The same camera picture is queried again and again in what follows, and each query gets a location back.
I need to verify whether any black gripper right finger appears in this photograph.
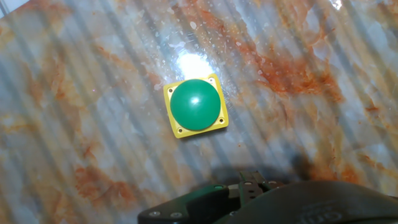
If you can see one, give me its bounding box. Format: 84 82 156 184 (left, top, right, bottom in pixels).
239 170 284 207

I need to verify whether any yellow box green mushroom button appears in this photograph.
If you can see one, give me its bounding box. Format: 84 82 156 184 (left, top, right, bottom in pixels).
163 73 229 139

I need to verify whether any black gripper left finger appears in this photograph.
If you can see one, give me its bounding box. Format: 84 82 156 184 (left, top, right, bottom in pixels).
138 183 242 224

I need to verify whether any orange marble pattern mat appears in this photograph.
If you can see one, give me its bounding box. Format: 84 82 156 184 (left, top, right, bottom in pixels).
0 0 398 224

